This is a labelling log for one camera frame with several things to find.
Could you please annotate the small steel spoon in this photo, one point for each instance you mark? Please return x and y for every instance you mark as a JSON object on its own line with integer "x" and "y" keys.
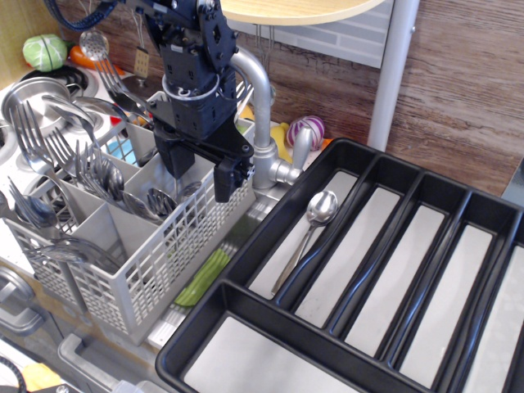
{"x": 183, "y": 192}

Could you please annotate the steel spoon front bottom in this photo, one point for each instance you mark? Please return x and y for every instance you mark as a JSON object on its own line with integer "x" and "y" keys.
{"x": 75, "y": 251}

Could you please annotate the large steel spoon back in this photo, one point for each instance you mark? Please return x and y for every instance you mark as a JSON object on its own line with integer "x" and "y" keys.
{"x": 72, "y": 114}

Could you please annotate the hanging small grater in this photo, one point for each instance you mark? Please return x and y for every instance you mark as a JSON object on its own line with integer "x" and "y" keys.
{"x": 141, "y": 64}

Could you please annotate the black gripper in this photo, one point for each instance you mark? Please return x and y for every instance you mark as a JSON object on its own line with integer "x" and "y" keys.
{"x": 200, "y": 122}

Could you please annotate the toy green cabbage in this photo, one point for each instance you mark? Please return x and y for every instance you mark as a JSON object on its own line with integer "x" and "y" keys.
{"x": 45, "y": 52}

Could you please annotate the green toy vegetable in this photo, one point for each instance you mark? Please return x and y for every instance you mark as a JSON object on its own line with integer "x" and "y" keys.
{"x": 203, "y": 279}

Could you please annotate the steel spoon in tray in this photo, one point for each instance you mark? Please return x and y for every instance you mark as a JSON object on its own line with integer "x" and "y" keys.
{"x": 320, "y": 211}

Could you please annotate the steel spoon middle compartment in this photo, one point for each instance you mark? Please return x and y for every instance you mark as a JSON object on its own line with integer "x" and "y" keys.
{"x": 160, "y": 202}

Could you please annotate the grey plastic cutlery basket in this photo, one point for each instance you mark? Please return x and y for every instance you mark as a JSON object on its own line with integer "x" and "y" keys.
{"x": 149, "y": 263}

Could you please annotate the steel fork upper back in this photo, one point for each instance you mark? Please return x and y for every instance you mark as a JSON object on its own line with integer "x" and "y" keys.
{"x": 113, "y": 84}

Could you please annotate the toy purple onion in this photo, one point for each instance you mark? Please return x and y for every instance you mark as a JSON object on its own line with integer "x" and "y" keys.
{"x": 312, "y": 121}

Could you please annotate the white metal post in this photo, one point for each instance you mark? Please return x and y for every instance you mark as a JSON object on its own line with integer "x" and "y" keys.
{"x": 400, "y": 33}

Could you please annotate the hanging slotted ladle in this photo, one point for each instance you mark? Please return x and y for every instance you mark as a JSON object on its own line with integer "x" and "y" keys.
{"x": 93, "y": 43}

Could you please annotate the silver curved faucet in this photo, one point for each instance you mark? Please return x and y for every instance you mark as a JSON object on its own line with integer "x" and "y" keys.
{"x": 270, "y": 169}

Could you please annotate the black cutlery tray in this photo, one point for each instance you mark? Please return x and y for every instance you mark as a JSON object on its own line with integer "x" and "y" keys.
{"x": 416, "y": 285}

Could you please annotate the steel pot lid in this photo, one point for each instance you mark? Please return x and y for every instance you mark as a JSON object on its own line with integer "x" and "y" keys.
{"x": 32, "y": 91}

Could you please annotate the toy orange carrot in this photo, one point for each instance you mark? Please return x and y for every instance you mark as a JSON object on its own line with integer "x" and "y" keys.
{"x": 77, "y": 57}

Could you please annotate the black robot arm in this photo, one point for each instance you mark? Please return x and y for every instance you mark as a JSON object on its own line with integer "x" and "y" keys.
{"x": 193, "y": 39}

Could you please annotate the large steel fork left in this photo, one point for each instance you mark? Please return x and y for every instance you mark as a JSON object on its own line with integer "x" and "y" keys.
{"x": 35, "y": 152}

